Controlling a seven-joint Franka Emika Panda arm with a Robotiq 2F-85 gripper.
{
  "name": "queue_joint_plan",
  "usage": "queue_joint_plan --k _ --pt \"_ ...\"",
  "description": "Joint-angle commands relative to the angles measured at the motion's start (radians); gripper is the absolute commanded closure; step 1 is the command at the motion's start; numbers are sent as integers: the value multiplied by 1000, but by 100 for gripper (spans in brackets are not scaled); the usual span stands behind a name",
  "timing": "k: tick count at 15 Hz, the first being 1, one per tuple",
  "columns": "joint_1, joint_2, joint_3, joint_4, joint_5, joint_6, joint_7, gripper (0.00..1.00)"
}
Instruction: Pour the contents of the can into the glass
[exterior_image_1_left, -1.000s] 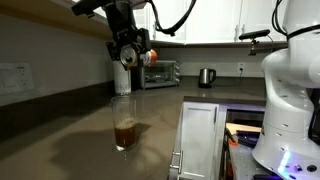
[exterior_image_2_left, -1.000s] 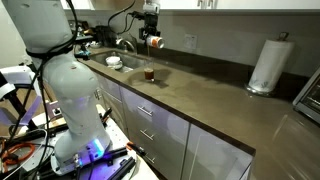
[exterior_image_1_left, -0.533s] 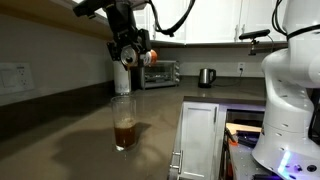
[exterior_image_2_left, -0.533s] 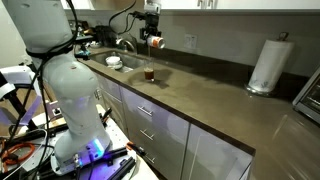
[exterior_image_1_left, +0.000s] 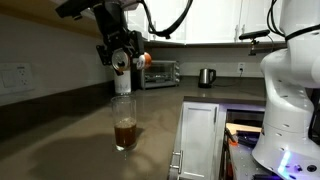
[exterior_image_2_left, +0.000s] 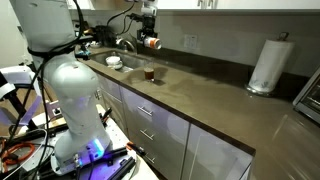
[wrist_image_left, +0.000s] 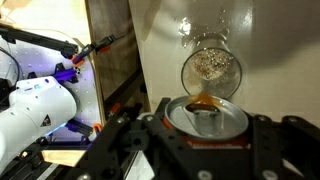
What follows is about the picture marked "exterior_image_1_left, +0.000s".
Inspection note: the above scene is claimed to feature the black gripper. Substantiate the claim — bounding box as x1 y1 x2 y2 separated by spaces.
92 0 145 66

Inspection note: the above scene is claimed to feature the orange white soda can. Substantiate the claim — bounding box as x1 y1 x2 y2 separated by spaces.
111 48 153 73

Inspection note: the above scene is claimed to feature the clear tall drinking glass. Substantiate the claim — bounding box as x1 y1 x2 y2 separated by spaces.
110 95 138 152

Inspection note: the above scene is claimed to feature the white paper towel roll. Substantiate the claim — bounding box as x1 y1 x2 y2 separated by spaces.
113 68 133 96

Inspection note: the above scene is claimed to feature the silver toaster oven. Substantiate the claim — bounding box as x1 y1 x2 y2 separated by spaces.
139 60 181 90

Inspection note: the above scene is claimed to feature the steel electric kettle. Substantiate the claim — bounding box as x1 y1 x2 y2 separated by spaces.
197 67 217 89

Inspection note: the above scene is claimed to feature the white base cabinet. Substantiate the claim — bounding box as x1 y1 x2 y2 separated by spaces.
168 96 268 180

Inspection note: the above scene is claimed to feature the orange black clamp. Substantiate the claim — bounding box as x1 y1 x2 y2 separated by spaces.
224 128 240 147

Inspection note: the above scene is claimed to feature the light wooden cart top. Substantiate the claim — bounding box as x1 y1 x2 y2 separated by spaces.
225 122 263 135

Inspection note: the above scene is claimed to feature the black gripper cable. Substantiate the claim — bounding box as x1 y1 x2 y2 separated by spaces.
139 0 194 40

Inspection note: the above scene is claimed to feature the white wall outlet plate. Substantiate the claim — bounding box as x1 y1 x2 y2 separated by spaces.
0 62 35 96

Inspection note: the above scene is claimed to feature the small white wall socket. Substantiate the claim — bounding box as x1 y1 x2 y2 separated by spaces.
236 62 246 74

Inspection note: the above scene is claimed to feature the silver cabinet door handle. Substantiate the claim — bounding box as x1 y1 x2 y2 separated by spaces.
169 150 185 175

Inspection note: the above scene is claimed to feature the black camera on stand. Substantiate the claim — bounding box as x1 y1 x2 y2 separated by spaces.
238 29 271 57

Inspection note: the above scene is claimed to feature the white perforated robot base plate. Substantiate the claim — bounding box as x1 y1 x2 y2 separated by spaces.
228 143 268 180

